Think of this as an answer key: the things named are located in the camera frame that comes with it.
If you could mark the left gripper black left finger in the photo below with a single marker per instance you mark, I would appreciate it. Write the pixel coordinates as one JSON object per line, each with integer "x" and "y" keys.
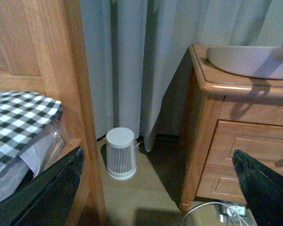
{"x": 47, "y": 199}

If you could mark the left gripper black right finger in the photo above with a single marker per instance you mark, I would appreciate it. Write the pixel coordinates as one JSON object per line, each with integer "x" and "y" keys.
{"x": 261, "y": 187}

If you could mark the beige plastic dustpan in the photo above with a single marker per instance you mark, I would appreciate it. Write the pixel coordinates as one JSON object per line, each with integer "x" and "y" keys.
{"x": 248, "y": 61}

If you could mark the floor power socket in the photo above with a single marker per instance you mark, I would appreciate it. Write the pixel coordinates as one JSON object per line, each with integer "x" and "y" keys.
{"x": 227, "y": 212}

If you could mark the clear plastic mattress cover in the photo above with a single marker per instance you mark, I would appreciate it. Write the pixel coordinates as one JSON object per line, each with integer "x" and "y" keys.
{"x": 37, "y": 156}

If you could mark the white cylindrical air purifier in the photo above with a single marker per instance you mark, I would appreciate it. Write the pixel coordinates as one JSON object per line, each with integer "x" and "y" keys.
{"x": 121, "y": 157}

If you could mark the black white checkered bedsheet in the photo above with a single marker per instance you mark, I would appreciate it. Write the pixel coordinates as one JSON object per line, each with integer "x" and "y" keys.
{"x": 23, "y": 114}

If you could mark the wooden nightstand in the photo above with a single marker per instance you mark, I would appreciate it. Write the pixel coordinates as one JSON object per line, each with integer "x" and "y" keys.
{"x": 225, "y": 112}

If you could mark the wooden bed headboard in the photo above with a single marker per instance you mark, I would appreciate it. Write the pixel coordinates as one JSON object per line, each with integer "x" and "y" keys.
{"x": 42, "y": 49}

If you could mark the grey curtain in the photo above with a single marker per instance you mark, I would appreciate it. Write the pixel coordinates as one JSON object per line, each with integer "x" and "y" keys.
{"x": 138, "y": 60}

